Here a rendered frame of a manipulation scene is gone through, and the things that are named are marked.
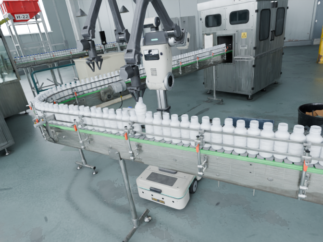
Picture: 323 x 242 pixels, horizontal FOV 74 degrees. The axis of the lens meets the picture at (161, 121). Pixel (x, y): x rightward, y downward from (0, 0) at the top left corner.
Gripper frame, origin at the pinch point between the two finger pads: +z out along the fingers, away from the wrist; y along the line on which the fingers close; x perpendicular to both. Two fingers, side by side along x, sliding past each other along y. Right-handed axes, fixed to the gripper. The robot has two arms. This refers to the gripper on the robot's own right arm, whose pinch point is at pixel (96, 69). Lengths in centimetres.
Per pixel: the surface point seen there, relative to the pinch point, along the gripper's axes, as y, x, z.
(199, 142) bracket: 27, 86, 31
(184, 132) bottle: 18, 74, 32
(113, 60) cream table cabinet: -299, -249, 37
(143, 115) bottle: 16, 47, 25
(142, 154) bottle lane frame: 21, 44, 50
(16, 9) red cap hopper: -282, -546, -114
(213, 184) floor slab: -67, 63, 140
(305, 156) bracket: 27, 129, 30
